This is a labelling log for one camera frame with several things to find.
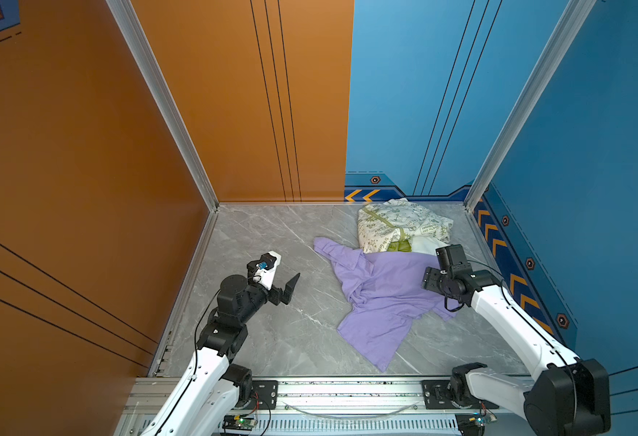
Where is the purple cloth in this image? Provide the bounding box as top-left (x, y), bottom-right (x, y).
top-left (313, 237), bottom-right (455, 372)

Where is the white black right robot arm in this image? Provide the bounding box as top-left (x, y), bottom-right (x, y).
top-left (422, 267), bottom-right (611, 435)

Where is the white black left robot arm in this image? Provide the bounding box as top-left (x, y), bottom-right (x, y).
top-left (143, 272), bottom-right (301, 435)

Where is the white plain cloth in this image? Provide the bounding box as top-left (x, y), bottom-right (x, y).
top-left (410, 235), bottom-right (449, 255)

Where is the green printed white cloth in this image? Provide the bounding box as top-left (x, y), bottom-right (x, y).
top-left (357, 199), bottom-right (453, 254)

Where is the left green circuit board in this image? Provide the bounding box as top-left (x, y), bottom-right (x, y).
top-left (221, 415), bottom-right (258, 433)

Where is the right small circuit board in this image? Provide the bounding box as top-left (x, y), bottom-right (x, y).
top-left (468, 408), bottom-right (498, 427)

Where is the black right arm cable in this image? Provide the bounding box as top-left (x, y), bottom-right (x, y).
top-left (442, 259), bottom-right (511, 314)

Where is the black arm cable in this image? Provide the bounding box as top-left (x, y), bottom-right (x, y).
top-left (442, 259), bottom-right (511, 314)
top-left (154, 288), bottom-right (222, 436)

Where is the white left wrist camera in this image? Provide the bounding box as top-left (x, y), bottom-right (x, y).
top-left (247, 251), bottom-right (282, 292)

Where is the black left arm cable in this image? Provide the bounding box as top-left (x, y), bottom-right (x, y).
top-left (154, 288), bottom-right (222, 436)

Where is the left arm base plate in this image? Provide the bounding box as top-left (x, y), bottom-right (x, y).
top-left (235, 378), bottom-right (279, 411)

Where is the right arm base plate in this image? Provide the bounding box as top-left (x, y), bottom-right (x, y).
top-left (421, 379), bottom-right (481, 411)

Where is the aluminium front rail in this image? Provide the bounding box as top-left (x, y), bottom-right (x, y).
top-left (112, 374), bottom-right (538, 436)

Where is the aluminium right corner post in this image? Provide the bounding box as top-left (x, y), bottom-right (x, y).
top-left (464, 0), bottom-right (596, 213)

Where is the aluminium corner post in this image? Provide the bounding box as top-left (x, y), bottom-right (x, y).
top-left (464, 0), bottom-right (596, 213)
top-left (105, 0), bottom-right (219, 213)

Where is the aluminium left corner post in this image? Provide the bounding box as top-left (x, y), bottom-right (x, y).
top-left (105, 0), bottom-right (219, 213)

